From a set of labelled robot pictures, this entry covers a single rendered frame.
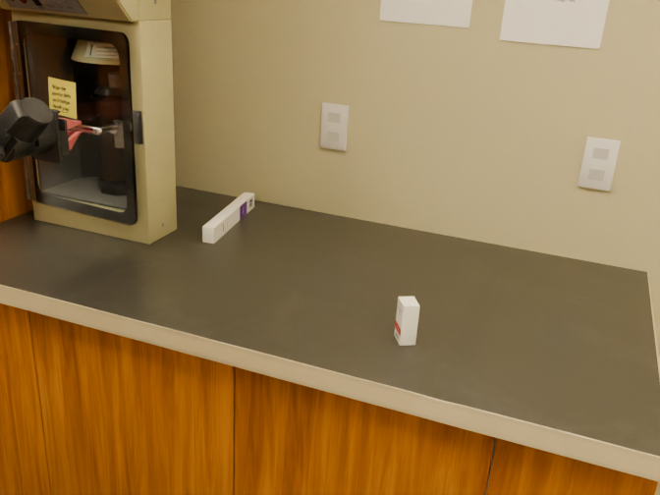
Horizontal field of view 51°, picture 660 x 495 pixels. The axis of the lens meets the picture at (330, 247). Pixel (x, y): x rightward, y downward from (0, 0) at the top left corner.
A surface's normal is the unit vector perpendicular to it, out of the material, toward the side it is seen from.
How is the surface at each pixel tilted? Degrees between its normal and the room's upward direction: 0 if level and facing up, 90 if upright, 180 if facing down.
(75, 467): 90
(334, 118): 90
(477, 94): 90
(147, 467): 90
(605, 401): 0
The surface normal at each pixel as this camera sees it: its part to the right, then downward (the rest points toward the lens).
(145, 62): 0.93, 0.18
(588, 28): -0.36, 0.33
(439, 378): 0.07, -0.92
